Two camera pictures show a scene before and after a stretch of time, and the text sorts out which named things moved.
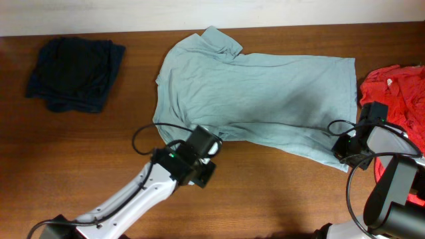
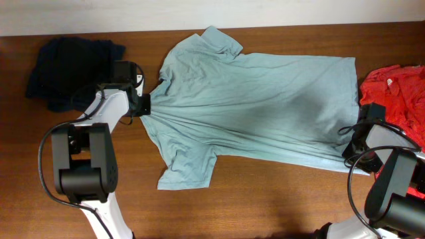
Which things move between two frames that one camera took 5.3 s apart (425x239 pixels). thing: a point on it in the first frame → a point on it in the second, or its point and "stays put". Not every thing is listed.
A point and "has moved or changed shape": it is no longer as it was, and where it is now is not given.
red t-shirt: x=403 y=89 stays put
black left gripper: x=204 y=177 → x=145 y=107
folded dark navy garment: x=74 y=74 stays put
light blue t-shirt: x=282 y=102 has moved or changed shape
